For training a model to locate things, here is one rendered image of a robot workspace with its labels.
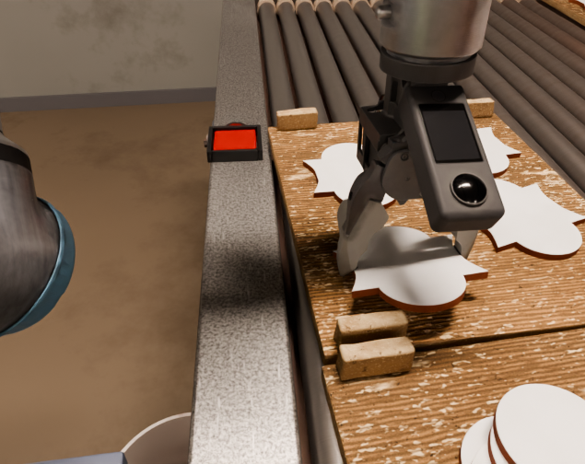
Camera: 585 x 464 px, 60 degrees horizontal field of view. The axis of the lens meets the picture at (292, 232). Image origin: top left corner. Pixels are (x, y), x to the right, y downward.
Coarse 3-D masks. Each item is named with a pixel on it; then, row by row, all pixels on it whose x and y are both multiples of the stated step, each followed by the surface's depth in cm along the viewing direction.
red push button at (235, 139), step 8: (216, 136) 72; (224, 136) 72; (232, 136) 72; (240, 136) 72; (248, 136) 72; (216, 144) 70; (224, 144) 70; (232, 144) 70; (240, 144) 71; (248, 144) 71
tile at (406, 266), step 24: (384, 240) 51; (408, 240) 51; (432, 240) 50; (360, 264) 47; (384, 264) 47; (408, 264) 47; (432, 264) 46; (456, 264) 46; (360, 288) 44; (384, 288) 44; (408, 288) 43; (432, 288) 43; (456, 288) 43
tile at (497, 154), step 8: (480, 128) 71; (488, 128) 71; (480, 136) 69; (488, 136) 69; (488, 144) 68; (496, 144) 68; (488, 152) 66; (496, 152) 66; (504, 152) 66; (512, 152) 66; (520, 152) 66; (488, 160) 64; (496, 160) 64; (504, 160) 64; (496, 168) 63; (504, 168) 63; (496, 176) 63
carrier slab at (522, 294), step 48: (288, 144) 69; (336, 144) 69; (288, 192) 60; (576, 192) 60; (336, 240) 53; (480, 240) 53; (336, 288) 48; (480, 288) 48; (528, 288) 48; (576, 288) 48; (432, 336) 43; (480, 336) 43
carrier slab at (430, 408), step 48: (528, 336) 43; (576, 336) 43; (336, 384) 40; (384, 384) 40; (432, 384) 40; (480, 384) 40; (576, 384) 40; (336, 432) 37; (384, 432) 36; (432, 432) 36
